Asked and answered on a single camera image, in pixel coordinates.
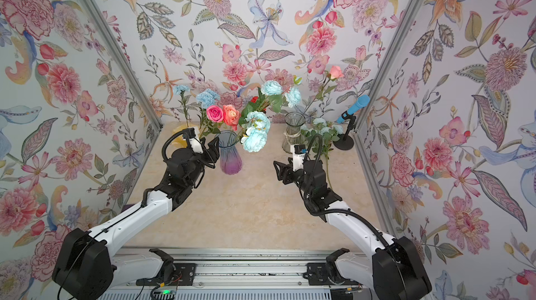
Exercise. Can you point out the light blue rose spray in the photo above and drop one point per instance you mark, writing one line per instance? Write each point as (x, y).
(329, 131)

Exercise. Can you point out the aluminium corner frame post left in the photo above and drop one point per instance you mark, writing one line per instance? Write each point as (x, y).
(118, 56)

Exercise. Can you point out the aluminium corner frame post right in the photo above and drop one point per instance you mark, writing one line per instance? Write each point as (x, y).
(393, 50)

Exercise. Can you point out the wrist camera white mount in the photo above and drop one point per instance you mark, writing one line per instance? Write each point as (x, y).
(191, 137)
(299, 155)

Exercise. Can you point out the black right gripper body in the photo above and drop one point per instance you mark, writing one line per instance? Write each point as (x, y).
(289, 172)

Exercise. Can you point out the coral red rose stem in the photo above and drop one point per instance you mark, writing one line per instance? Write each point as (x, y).
(231, 116)

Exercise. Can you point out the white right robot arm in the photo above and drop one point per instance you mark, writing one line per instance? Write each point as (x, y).
(368, 241)

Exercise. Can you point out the purple blue glass vase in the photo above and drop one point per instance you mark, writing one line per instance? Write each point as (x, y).
(230, 160)

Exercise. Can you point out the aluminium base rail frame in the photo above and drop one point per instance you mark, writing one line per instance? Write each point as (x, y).
(243, 268)

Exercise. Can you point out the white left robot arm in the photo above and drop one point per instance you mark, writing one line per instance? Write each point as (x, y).
(113, 241)

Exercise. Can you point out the magenta pink rose stem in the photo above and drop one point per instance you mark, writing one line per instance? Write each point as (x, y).
(214, 113)

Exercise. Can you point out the light blue peony spray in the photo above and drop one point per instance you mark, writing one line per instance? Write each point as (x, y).
(254, 122)

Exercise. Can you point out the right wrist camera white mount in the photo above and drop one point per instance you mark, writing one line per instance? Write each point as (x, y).
(299, 155)

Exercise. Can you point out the clear glass vase with twine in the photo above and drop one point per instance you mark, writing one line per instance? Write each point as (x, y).
(292, 135)

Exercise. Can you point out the light pink rose stem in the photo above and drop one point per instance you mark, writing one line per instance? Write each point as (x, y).
(318, 102)

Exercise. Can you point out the aluminium corner frame post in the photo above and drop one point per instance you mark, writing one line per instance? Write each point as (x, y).
(393, 50)
(118, 56)

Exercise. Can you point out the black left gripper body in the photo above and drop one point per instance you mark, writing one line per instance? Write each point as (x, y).
(207, 151)

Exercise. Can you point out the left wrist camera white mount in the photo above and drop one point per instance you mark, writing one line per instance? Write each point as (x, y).
(191, 137)

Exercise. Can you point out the blue carnation stem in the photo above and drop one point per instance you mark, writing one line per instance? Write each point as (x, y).
(200, 103)

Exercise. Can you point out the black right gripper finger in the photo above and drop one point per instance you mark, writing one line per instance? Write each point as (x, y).
(284, 167)
(285, 175)

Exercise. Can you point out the blue microphone on black stand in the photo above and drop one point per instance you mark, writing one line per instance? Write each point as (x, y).
(345, 141)

